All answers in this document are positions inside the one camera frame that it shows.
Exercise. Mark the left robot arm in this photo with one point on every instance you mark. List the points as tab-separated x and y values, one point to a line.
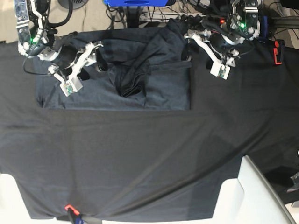
225	30

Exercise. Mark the red black clamp right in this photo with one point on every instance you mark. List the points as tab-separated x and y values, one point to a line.
278	51

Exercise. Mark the black round stand base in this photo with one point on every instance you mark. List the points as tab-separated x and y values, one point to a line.
76	3

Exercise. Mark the black power strip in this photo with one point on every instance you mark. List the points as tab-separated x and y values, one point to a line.
199	18

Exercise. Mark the blue plastic bin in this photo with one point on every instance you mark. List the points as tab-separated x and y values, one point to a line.
139	3

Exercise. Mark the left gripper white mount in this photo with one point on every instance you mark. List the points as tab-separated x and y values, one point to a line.
220	48

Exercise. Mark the dark grey T-shirt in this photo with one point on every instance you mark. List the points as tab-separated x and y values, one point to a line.
145	72

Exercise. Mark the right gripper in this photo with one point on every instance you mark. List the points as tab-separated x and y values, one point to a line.
68	64

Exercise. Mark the red clamp front edge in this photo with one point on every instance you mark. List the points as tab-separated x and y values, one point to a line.
70	209

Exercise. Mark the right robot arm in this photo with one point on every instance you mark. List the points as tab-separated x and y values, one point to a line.
37	38

